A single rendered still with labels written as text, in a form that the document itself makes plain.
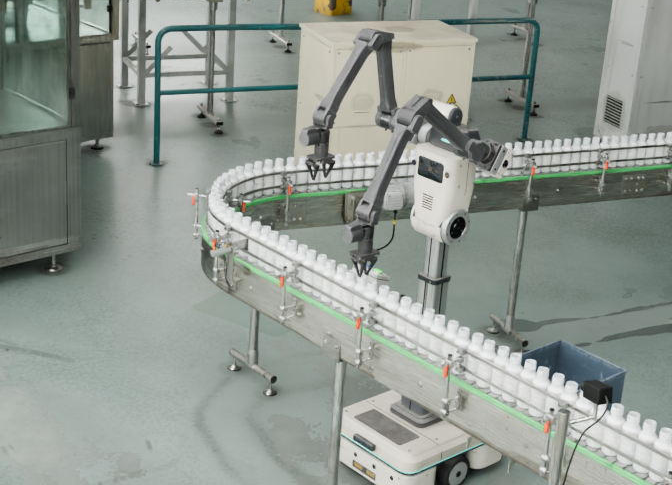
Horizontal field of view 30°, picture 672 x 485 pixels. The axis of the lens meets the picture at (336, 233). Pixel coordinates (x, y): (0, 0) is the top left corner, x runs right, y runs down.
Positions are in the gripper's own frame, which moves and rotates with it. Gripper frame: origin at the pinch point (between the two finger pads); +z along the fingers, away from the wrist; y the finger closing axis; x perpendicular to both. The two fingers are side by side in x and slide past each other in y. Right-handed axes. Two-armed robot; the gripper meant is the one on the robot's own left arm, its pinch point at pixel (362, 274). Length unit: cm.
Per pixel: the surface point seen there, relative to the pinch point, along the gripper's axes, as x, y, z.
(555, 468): -136, -52, -3
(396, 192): 92, 106, 15
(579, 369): -61, 60, 31
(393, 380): -26.3, -5.3, 31.8
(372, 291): -7.3, -1.3, 4.1
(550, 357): -51, 54, 29
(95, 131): 484, 173, 98
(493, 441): -76, -5, 33
